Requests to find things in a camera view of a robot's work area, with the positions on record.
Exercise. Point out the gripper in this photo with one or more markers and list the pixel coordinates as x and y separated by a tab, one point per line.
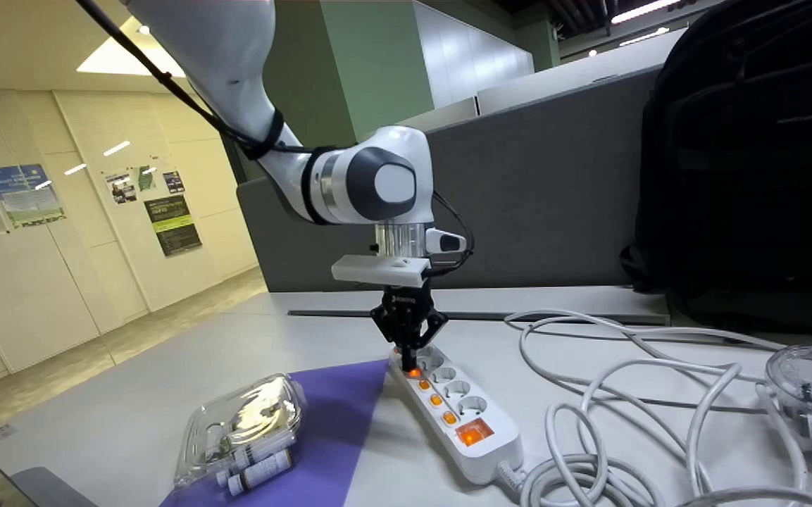
406	298

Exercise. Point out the white power strip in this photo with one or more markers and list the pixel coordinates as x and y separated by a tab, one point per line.
479	458

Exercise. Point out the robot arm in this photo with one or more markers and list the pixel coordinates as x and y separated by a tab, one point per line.
229	56

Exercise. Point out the purple mat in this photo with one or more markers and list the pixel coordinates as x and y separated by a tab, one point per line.
335	429

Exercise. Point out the grey desk partition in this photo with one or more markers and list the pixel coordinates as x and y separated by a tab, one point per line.
553	190

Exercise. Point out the small white labelled bottle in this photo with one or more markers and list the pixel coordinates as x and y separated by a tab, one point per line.
265	470
254	454

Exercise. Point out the black poster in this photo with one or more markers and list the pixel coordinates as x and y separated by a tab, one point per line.
173	225

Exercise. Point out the small dark poster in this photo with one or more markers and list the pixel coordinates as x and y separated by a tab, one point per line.
174	182

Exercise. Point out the row of small posters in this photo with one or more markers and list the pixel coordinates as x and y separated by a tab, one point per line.
122	189

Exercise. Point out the black backpack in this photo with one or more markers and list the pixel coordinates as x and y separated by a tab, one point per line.
758	176

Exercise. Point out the round clear plastic container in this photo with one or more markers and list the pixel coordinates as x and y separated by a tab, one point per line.
800	373

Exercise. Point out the white sticker label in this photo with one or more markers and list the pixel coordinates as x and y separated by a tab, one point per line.
3	432

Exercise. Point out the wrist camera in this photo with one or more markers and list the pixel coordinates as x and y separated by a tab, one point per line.
377	270

